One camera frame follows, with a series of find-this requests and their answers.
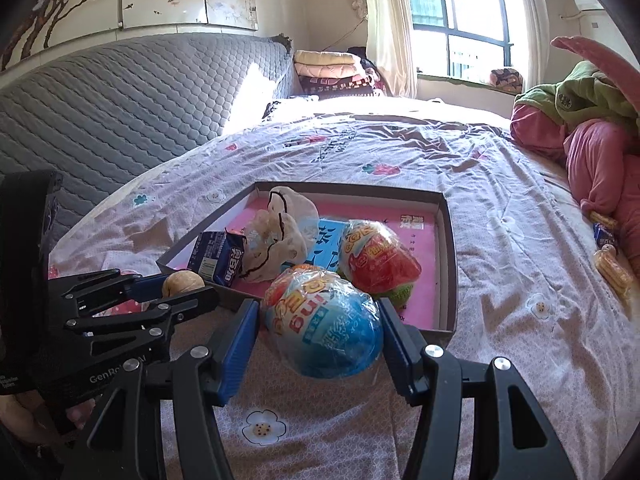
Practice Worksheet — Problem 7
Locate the stack of folded blankets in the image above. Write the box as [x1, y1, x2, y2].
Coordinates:
[293, 50, 392, 100]

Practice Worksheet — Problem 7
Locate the window with dark frame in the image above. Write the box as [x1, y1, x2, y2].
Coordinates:
[409, 0, 512, 84]

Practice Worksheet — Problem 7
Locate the orange snack packet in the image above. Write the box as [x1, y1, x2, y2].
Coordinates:
[589, 210, 620, 234]

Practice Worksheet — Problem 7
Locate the green knitted ring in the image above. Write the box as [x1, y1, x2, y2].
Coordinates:
[384, 282, 419, 311]

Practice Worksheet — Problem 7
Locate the painted wall cabinet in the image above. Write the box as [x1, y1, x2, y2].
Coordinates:
[1, 0, 258, 70]

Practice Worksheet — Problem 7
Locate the grey quilted headboard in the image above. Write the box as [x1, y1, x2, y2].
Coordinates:
[1, 32, 295, 242]

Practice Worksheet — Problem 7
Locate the white air conditioner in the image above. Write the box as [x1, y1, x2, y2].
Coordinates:
[574, 0, 604, 12]

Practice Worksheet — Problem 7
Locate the brown walnut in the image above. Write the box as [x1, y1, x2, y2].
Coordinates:
[162, 270, 205, 298]

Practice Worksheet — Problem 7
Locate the blue surprise egg toy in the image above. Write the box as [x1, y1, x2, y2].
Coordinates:
[260, 264, 383, 379]

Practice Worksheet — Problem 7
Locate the yellow snack packet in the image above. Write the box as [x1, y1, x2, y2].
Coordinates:
[594, 244, 634, 299]

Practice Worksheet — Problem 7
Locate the blue candy wrapper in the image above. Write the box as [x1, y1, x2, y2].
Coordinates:
[593, 222, 618, 252]

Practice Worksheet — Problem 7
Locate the pink strawberry bed sheet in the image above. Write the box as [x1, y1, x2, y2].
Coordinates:
[50, 101, 639, 479]

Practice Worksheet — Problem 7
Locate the folded cloth on windowsill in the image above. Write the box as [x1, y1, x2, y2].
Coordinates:
[489, 67, 524, 94]

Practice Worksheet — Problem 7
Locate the left human hand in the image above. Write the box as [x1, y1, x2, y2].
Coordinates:
[1, 390, 96, 445]

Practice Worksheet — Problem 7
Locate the red surprise egg toy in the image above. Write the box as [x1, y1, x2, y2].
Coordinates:
[337, 220, 422, 296]

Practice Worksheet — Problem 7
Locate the dark cardboard box tray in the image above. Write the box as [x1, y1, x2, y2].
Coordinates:
[155, 180, 459, 340]

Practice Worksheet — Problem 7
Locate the cream curtain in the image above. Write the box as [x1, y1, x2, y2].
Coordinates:
[522, 0, 551, 88]
[352, 0, 418, 98]

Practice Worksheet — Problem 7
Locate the green blanket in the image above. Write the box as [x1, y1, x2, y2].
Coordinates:
[514, 61, 639, 133]

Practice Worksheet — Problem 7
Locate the blue snack packet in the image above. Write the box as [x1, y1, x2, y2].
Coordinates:
[188, 231, 245, 287]

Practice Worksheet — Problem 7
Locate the pink pillow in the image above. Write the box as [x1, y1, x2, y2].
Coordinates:
[550, 36, 640, 112]

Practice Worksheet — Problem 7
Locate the left cream curtain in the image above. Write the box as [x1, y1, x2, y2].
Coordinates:
[352, 0, 418, 98]

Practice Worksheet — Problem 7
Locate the pink duvet pile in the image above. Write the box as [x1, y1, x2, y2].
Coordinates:
[510, 104, 639, 273]

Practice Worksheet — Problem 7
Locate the right cream curtain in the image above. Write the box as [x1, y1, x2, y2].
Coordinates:
[522, 0, 551, 88]

